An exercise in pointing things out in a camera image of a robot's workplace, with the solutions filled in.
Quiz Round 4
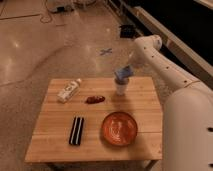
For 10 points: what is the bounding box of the long grey bench rail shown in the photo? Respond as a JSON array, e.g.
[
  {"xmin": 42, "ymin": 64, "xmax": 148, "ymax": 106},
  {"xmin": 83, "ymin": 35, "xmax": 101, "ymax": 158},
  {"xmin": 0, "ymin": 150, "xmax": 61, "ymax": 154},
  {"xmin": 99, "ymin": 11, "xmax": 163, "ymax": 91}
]
[{"xmin": 105, "ymin": 0, "xmax": 213, "ymax": 80}]

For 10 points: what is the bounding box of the orange ceramic bowl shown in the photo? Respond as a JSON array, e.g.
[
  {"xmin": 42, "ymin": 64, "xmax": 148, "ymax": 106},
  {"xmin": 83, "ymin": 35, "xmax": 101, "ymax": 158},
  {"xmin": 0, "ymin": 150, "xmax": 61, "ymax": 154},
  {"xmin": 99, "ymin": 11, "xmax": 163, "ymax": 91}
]
[{"xmin": 101, "ymin": 111, "xmax": 138, "ymax": 146}]

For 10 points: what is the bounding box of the white gripper blue band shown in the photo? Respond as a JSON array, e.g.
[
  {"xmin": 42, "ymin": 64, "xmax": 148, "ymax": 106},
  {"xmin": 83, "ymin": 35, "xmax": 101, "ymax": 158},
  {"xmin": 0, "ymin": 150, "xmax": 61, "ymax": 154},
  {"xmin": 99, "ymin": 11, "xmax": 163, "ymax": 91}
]
[{"xmin": 114, "ymin": 65, "xmax": 134, "ymax": 95}]

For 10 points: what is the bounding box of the white plastic bottle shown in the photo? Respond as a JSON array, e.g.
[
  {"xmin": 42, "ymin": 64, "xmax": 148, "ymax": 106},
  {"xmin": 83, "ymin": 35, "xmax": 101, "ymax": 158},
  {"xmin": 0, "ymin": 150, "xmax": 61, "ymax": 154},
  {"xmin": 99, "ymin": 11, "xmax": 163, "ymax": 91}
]
[{"xmin": 57, "ymin": 79, "xmax": 82, "ymax": 103}]

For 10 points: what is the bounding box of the wooden table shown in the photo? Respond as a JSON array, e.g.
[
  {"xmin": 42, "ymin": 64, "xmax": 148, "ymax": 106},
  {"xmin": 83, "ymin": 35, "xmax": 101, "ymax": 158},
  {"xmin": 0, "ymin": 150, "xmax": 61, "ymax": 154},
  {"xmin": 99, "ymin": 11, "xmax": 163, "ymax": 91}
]
[{"xmin": 25, "ymin": 77, "xmax": 163, "ymax": 163}]

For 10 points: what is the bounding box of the dark red food item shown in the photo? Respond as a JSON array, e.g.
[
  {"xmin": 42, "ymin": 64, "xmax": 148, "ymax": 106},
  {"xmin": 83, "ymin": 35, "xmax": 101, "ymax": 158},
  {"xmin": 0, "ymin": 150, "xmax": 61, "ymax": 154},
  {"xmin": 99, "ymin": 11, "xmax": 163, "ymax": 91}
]
[{"xmin": 85, "ymin": 96, "xmax": 105, "ymax": 104}]

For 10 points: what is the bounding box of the grey floor cable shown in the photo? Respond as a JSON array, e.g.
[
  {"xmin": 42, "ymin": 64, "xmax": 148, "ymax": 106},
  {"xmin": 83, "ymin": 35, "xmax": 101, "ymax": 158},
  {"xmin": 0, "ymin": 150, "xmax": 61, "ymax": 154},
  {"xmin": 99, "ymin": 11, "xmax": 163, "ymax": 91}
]
[{"xmin": 39, "ymin": 0, "xmax": 78, "ymax": 25}]

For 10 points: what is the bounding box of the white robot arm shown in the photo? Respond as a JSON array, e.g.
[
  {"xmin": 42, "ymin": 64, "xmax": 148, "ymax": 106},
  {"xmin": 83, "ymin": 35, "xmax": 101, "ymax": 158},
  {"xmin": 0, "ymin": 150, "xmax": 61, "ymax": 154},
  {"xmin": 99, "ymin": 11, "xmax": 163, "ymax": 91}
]
[{"xmin": 115, "ymin": 35, "xmax": 213, "ymax": 171}]

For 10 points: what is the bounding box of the black box on floor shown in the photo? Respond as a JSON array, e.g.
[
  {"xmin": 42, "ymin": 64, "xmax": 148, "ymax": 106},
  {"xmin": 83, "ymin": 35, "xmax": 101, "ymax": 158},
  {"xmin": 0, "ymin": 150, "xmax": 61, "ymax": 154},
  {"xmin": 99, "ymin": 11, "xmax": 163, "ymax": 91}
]
[{"xmin": 120, "ymin": 25, "xmax": 135, "ymax": 38}]

